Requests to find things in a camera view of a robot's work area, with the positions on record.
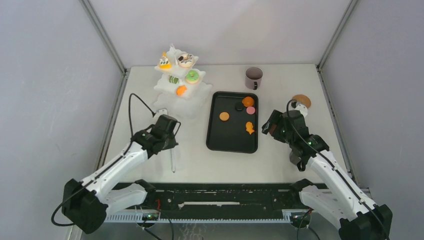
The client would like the grey mug white inside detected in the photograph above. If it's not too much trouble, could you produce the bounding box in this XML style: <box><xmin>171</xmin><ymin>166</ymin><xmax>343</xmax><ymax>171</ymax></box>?
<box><xmin>289</xmin><ymin>151</ymin><xmax>306</xmax><ymax>172</ymax></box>

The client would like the orange round pastry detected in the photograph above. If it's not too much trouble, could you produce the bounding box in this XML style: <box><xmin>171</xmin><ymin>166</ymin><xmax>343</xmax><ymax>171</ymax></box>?
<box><xmin>242</xmin><ymin>96</ymin><xmax>255</xmax><ymax>108</ymax></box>

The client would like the black sandwich cookie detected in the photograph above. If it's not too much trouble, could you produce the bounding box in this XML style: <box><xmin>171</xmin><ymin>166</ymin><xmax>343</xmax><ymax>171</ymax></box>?
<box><xmin>234</xmin><ymin>102</ymin><xmax>245</xmax><ymax>112</ymax></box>

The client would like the small orange cookie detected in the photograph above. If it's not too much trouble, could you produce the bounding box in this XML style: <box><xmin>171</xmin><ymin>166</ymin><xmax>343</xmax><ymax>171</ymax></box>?
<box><xmin>219</xmin><ymin>112</ymin><xmax>230</xmax><ymax>122</ymax></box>

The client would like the orange fish pastry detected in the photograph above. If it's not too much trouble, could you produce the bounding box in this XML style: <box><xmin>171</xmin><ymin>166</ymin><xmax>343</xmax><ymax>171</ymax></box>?
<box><xmin>176</xmin><ymin>85</ymin><xmax>187</xmax><ymax>97</ymax></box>
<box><xmin>245</xmin><ymin>121</ymin><xmax>255</xmax><ymax>135</ymax></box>

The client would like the dark purple mug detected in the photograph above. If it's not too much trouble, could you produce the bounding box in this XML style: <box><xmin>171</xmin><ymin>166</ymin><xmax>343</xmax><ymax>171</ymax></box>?
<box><xmin>244</xmin><ymin>67</ymin><xmax>263</xmax><ymax>90</ymax></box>

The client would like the green layered cake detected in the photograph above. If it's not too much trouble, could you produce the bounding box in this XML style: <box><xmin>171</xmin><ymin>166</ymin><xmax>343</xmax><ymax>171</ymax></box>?
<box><xmin>168</xmin><ymin>75</ymin><xmax>180</xmax><ymax>84</ymax></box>

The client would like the green frosted donut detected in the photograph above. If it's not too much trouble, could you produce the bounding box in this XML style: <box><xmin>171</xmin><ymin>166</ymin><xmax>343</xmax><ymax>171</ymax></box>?
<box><xmin>185</xmin><ymin>70</ymin><xmax>200</xmax><ymax>84</ymax></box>

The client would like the yellow cake slice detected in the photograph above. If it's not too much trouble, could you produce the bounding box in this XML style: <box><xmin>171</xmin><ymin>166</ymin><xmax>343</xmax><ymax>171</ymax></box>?
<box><xmin>158</xmin><ymin>52</ymin><xmax>172</xmax><ymax>70</ymax></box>

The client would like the white chocolate drizzle donut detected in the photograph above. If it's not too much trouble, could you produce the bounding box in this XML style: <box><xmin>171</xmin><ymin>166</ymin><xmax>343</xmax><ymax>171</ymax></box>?
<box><xmin>177</xmin><ymin>53</ymin><xmax>195</xmax><ymax>68</ymax></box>

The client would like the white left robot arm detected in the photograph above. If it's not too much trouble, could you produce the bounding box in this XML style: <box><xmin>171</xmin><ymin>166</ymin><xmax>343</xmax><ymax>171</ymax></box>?
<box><xmin>58</xmin><ymin>114</ymin><xmax>179</xmax><ymax>234</ymax></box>

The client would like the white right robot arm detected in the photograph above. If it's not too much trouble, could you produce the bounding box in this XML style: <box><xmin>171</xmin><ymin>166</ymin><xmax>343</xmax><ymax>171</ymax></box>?
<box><xmin>262</xmin><ymin>110</ymin><xmax>393</xmax><ymax>240</ymax></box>

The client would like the pink macaron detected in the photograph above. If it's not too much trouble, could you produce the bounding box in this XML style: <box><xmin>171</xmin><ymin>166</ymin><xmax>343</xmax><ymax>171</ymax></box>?
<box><xmin>246</xmin><ymin>106</ymin><xmax>256</xmax><ymax>115</ymax></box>

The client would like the black serving tray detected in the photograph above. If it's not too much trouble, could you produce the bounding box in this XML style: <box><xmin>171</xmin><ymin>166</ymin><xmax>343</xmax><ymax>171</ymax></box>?
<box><xmin>205</xmin><ymin>91</ymin><xmax>259</xmax><ymax>154</ymax></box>

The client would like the white three-tier dessert stand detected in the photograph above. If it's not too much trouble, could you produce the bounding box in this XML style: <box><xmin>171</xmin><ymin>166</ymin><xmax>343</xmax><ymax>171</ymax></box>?
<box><xmin>153</xmin><ymin>44</ymin><xmax>213</xmax><ymax>119</ymax></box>

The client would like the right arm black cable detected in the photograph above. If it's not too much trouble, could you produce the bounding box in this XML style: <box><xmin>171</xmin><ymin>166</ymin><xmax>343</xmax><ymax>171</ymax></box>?
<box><xmin>285</xmin><ymin>98</ymin><xmax>390</xmax><ymax>240</ymax></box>

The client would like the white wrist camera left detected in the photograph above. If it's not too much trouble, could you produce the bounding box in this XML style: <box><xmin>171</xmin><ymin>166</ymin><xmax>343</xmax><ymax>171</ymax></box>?
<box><xmin>155</xmin><ymin>108</ymin><xmax>168</xmax><ymax>117</ymax></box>

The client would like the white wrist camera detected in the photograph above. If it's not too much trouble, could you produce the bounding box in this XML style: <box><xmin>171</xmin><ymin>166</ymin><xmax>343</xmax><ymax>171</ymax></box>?
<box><xmin>155</xmin><ymin>108</ymin><xmax>168</xmax><ymax>117</ymax></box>
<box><xmin>294</xmin><ymin>103</ymin><xmax>308</xmax><ymax>117</ymax></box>

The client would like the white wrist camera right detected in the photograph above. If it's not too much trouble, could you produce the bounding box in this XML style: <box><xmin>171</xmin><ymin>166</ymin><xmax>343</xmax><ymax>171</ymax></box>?
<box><xmin>294</xmin><ymin>103</ymin><xmax>308</xmax><ymax>117</ymax></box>

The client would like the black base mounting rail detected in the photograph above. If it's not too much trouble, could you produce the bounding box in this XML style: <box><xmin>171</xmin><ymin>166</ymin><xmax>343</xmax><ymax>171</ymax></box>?
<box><xmin>130</xmin><ymin>182</ymin><xmax>308</xmax><ymax>222</ymax></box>

